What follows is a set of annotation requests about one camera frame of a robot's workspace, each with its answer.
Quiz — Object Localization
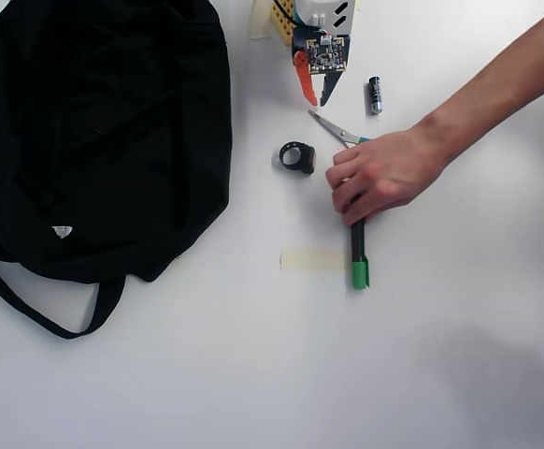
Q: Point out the black marker with green cap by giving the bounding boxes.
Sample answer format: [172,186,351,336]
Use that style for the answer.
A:
[345,177,371,290]

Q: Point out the black cylindrical battery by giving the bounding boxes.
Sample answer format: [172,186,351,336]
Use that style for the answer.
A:
[365,75,385,116]

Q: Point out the person's right hand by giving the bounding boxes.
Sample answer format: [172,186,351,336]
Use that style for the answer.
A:
[325,128,446,228]

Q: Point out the person's right forearm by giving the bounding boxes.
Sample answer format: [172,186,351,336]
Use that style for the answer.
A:
[414,0,544,169]

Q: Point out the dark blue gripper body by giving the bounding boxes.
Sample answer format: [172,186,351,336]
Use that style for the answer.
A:
[292,26,352,66]

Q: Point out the scissors with blue handles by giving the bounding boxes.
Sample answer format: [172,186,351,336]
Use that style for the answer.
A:
[308,109,371,150]

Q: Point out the camera circuit board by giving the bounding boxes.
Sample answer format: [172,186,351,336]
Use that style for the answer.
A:
[305,36,348,75]

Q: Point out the yellow perforated base part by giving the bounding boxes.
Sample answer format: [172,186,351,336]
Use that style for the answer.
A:
[269,0,301,48]

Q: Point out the wide masking tape strip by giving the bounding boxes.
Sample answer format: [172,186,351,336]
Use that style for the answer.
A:
[279,247,348,273]

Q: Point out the black fabric bag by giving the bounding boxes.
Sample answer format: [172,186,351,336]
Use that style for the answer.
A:
[0,0,234,340]

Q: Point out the black camera cable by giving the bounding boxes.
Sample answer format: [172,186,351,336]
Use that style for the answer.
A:
[271,0,301,28]

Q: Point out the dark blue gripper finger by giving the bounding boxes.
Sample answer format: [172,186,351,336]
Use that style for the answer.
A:
[319,69,347,108]

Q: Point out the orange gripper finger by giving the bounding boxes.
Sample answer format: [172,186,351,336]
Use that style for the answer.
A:
[293,50,319,107]

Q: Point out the black ring-shaped strap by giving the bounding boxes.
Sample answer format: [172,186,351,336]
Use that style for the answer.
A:
[279,141,319,177]

